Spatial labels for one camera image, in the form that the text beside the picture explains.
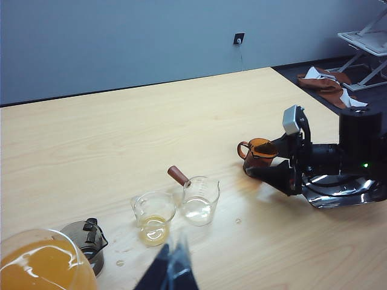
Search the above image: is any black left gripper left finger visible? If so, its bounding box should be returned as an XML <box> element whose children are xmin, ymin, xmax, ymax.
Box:
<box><xmin>132</xmin><ymin>243</ymin><xmax>171</xmax><ymax>290</ymax></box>

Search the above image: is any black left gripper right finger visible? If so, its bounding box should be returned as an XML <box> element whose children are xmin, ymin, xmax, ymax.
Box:
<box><xmin>167</xmin><ymin>231</ymin><xmax>201</xmax><ymax>290</ymax></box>

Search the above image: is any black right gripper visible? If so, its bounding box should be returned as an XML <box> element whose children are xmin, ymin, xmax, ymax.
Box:
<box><xmin>244</xmin><ymin>108</ymin><xmax>316</xmax><ymax>196</ymax></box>

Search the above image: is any amber glass measuring cup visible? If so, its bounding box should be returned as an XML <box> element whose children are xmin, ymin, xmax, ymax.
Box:
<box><xmin>236</xmin><ymin>138</ymin><xmax>281</xmax><ymax>176</ymax></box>

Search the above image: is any clear cup with yellow residue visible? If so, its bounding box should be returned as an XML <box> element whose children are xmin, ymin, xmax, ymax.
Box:
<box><xmin>130</xmin><ymin>191</ymin><xmax>178</xmax><ymax>248</ymax></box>

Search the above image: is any smoky grey measuring cup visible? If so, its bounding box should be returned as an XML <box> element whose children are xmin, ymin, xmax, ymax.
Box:
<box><xmin>59</xmin><ymin>217</ymin><xmax>109</xmax><ymax>279</ymax></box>

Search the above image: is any orange and white cloth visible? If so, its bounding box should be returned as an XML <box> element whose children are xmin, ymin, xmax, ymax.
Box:
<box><xmin>296</xmin><ymin>66</ymin><xmax>368</xmax><ymax>109</ymax></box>

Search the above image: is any wine glass with orange drink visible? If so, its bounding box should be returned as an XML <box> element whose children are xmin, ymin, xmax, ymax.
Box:
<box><xmin>0</xmin><ymin>228</ymin><xmax>99</xmax><ymax>290</ymax></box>

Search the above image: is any white folding stand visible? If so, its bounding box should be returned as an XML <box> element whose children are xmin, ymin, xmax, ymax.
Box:
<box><xmin>337</xmin><ymin>5</ymin><xmax>387</xmax><ymax>91</ymax></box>

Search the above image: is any clear cup with wooden handle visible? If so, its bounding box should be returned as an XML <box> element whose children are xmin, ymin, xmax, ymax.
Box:
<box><xmin>167</xmin><ymin>165</ymin><xmax>221</xmax><ymax>227</ymax></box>

